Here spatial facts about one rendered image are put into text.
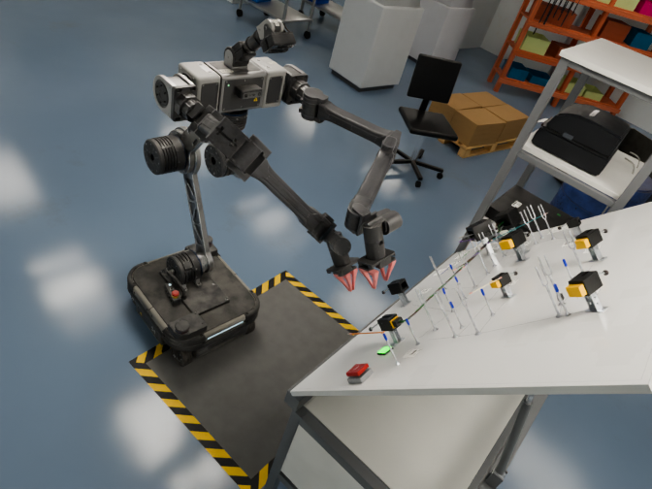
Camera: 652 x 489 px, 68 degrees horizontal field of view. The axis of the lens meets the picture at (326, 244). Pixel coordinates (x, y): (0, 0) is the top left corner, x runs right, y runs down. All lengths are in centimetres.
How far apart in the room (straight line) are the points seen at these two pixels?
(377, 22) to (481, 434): 490
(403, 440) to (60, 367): 172
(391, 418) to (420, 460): 16
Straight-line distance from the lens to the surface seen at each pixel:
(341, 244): 148
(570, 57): 210
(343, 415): 171
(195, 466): 244
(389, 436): 173
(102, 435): 253
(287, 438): 181
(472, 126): 546
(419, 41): 800
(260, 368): 273
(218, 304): 263
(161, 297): 267
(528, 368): 115
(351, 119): 184
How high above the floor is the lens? 222
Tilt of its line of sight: 38 degrees down
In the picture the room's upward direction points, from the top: 18 degrees clockwise
